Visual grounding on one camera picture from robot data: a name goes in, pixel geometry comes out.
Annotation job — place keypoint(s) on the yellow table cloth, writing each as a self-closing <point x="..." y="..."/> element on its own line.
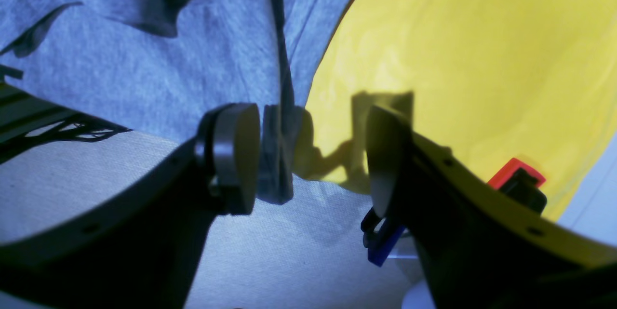
<point x="492" y="80"/>

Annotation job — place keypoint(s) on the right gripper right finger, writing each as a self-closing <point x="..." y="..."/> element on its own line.
<point x="470" y="261"/>

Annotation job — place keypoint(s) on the grey t-shirt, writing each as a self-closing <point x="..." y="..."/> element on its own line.
<point x="157" y="66"/>

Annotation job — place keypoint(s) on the black blue clamp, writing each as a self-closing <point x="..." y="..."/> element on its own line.
<point x="385" y="238"/>

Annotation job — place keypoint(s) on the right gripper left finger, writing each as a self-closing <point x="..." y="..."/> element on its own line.
<point x="142" y="248"/>

